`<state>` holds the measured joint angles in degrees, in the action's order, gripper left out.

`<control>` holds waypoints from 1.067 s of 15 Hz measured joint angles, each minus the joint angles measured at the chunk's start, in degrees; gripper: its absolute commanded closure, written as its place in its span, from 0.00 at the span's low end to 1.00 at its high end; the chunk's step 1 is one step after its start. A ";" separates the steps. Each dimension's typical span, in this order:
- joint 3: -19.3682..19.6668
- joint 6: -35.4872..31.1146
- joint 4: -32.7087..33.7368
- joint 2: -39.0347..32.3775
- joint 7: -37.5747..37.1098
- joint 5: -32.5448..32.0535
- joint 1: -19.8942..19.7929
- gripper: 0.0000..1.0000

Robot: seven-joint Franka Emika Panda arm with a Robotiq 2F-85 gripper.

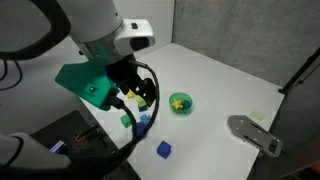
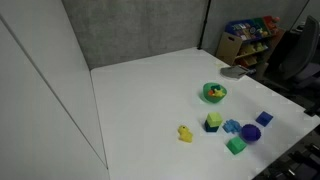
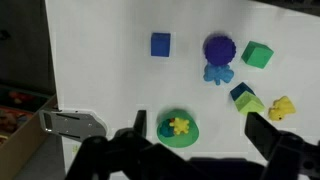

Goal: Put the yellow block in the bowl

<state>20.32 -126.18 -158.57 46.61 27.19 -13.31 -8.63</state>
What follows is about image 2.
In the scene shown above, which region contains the yellow-green block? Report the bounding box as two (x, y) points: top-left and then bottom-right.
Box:
(206, 112), (223, 127)

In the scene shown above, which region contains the teal toy in bowl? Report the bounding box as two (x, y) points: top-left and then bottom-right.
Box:
(211, 85), (221, 91)

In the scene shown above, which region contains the green plastic bowl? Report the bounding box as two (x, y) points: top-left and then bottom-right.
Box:
(203, 82), (227, 103)

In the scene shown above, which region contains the dark teal block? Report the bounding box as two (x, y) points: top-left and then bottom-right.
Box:
(204, 121), (220, 132)

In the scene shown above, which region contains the green cube block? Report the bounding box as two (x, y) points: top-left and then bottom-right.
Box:
(227, 136), (247, 155)

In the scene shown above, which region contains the blue cube block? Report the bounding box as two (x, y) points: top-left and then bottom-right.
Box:
(256, 111), (273, 127)

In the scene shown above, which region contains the yellow duck toy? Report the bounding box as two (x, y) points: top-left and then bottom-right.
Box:
(178, 125), (193, 143)

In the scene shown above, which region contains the yellow star toy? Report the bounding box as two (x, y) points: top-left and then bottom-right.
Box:
(213, 89), (226, 97)

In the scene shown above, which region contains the black vertical pole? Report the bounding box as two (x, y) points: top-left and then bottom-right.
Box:
(197, 0), (212, 50)

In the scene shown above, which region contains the grey metal mounting plate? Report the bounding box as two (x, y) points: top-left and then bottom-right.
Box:
(220, 65), (248, 79)

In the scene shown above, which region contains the light blue toy figure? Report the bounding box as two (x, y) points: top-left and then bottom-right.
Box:
(223, 119), (242, 133)

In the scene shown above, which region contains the toy storage shelf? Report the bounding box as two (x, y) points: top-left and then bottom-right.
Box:
(216, 16), (284, 68)

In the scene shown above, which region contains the purple spiky ball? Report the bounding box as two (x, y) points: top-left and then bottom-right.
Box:
(241, 124), (261, 142)

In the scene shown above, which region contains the grey office chair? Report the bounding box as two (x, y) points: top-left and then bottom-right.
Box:
(265, 15), (320, 89)

